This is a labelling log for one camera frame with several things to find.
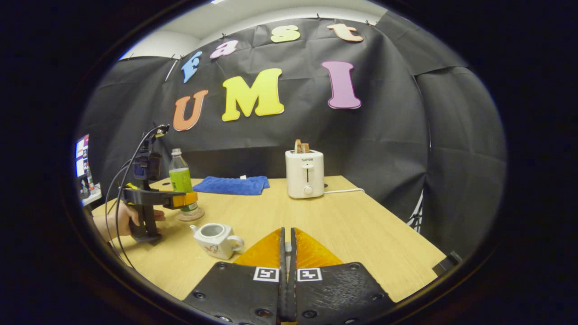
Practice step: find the white ceramic teacup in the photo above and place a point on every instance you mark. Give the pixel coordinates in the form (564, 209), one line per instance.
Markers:
(216, 246)

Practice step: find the white toaster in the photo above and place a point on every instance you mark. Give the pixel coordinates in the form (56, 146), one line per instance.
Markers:
(305, 176)

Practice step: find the round wooden coaster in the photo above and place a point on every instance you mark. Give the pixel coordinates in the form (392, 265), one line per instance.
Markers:
(192, 215)

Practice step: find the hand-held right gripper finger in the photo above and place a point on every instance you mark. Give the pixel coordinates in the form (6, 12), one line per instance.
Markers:
(282, 271)
(292, 289)

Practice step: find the white side shelf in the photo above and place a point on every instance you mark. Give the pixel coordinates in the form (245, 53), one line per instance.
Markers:
(92, 196)

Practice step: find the blue towel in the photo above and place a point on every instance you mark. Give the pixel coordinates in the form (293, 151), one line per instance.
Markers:
(230, 185)

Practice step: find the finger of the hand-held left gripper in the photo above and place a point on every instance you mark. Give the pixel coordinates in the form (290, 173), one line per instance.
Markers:
(185, 200)

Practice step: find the small red capped bottle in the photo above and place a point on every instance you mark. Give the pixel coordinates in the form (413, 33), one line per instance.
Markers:
(90, 179)

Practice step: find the black backdrop cloth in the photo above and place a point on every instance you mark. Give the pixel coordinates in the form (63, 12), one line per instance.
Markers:
(384, 135)

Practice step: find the toast slices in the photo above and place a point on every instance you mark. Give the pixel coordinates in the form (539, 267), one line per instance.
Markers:
(301, 146)

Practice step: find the white metal stand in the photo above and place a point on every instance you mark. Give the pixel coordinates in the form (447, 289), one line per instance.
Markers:
(415, 212)

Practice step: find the green label water bottle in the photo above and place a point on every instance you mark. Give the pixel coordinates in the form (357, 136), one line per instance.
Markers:
(180, 178)

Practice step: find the computer monitor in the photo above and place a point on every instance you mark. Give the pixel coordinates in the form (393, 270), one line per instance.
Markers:
(82, 155)

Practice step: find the small black block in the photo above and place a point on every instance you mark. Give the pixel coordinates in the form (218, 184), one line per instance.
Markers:
(447, 262)

